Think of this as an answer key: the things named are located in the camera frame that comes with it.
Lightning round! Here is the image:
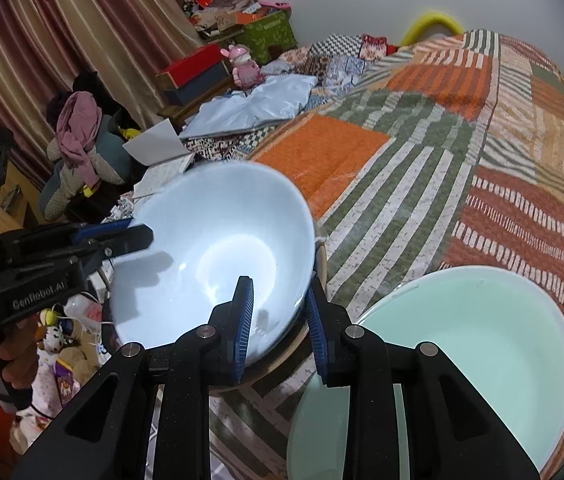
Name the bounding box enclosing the dark blue box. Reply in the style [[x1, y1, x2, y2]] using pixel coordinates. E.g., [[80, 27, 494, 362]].
[[163, 62, 229, 106]]

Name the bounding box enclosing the mint green plate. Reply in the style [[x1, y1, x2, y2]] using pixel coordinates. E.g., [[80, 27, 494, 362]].
[[287, 266, 564, 479]]

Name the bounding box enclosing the striped brown curtain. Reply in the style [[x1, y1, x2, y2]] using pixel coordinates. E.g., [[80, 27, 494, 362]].
[[0, 0, 201, 185]]

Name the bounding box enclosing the open notebook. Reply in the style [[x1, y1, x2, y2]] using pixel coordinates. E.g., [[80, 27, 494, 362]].
[[133, 154, 195, 200]]

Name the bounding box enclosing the yellow foam tube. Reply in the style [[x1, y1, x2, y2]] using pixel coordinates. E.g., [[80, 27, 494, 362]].
[[400, 11, 463, 47]]

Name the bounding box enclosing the pink bowl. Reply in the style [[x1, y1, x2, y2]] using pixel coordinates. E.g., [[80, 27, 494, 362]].
[[209, 234, 327, 396]]

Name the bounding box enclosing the pink cloth on chair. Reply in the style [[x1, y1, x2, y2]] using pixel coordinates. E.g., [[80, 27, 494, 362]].
[[56, 91, 103, 188]]

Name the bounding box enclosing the white spotted bowl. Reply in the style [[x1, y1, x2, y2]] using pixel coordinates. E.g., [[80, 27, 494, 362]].
[[110, 160, 315, 364]]

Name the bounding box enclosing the red box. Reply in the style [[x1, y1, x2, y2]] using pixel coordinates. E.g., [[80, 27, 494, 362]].
[[156, 44, 229, 90]]

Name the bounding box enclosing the green storage box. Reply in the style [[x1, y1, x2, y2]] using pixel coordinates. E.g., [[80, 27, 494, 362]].
[[235, 11, 297, 65]]

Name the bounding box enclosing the pink pig toy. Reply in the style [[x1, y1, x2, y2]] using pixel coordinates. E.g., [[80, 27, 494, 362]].
[[221, 44, 265, 90]]

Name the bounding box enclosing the checkered patchwork quilt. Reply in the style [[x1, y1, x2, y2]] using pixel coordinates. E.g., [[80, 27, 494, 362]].
[[261, 34, 398, 110]]

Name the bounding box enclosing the white plastic bag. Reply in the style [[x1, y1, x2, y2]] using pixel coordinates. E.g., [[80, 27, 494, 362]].
[[180, 74, 318, 139]]

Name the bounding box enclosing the person's left hand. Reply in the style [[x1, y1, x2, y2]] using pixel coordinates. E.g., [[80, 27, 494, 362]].
[[0, 316, 39, 389]]

